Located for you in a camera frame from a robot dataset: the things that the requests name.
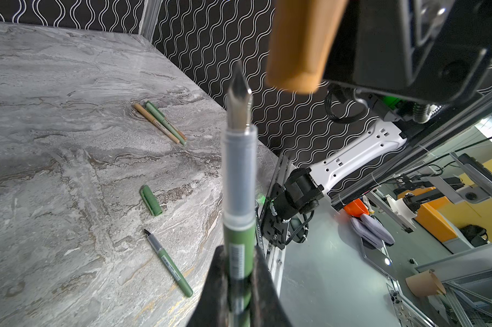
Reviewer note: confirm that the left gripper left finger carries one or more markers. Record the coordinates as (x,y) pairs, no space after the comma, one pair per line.
(213,308)

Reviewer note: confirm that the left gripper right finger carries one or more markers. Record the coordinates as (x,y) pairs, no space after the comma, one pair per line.
(265,305)

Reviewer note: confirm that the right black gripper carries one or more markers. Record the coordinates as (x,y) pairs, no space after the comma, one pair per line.
(425,51)

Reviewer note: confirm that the light green pen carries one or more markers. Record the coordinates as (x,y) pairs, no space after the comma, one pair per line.
(163,120)

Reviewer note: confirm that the tan pen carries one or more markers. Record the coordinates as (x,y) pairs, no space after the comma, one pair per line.
(155,122)

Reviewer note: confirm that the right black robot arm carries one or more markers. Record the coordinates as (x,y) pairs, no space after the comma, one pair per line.
(386,135)

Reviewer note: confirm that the green pen cap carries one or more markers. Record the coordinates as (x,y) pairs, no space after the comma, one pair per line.
(150,201)

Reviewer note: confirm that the orange box outside cell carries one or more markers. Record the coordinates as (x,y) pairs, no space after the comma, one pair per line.
(356,208)

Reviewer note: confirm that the brown cardboard tape roll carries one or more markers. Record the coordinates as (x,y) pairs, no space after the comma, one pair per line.
(425,284)

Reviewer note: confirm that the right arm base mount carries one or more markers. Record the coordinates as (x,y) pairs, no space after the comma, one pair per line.
(290,204)

